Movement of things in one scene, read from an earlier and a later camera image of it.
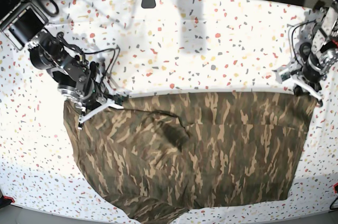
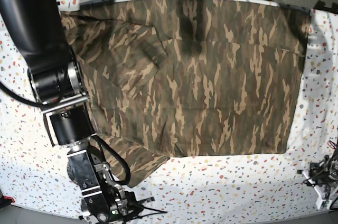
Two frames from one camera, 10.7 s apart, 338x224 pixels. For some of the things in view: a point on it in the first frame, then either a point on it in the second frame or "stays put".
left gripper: [97, 94] to [123, 206]
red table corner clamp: [9, 197] stays put
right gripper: [308, 77] to [319, 174]
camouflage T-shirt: [162, 155] to [167, 78]
